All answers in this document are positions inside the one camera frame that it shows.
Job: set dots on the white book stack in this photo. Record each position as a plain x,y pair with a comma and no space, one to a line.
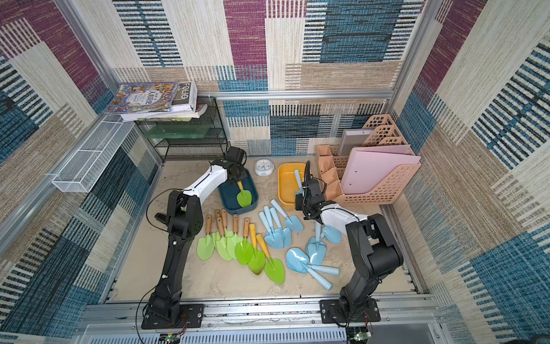
185,106

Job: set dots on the blue shovel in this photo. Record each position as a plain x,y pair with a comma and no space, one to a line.
319,277
276,237
331,234
298,261
272,238
298,182
316,249
285,233

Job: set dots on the small black device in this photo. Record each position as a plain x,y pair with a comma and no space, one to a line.
162,218

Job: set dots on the small white alarm clock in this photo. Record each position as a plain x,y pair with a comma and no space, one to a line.
264,167

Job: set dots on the blue shovel diagonal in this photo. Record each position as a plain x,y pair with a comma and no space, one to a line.
292,222

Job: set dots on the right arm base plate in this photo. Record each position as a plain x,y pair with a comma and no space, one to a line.
334,312

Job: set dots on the pink file folder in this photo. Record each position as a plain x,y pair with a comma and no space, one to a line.
368,166

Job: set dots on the black wire shelf rack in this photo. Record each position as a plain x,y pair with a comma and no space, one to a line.
202,138

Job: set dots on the pink plastic file organizer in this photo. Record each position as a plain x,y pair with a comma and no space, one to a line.
331,166

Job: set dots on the colourful picture book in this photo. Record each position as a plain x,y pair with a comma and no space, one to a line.
142,98

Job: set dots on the green mat on shelf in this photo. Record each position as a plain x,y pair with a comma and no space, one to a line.
176,131

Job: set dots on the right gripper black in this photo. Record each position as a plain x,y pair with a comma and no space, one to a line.
308,187

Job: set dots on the dark teal storage box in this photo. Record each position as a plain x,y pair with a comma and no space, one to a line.
228,193

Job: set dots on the grey folder in organizer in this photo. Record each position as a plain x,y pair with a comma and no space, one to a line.
352,138

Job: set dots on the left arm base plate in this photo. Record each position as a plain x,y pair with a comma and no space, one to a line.
177,316

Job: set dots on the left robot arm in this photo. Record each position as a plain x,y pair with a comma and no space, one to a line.
184,220

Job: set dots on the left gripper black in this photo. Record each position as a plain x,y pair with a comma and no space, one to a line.
243,173

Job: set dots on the yellow storage box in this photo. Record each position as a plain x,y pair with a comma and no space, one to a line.
287,184

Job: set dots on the white wire mesh basket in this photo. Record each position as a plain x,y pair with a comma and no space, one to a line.
90,160

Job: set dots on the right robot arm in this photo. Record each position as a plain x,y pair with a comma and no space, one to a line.
374,250

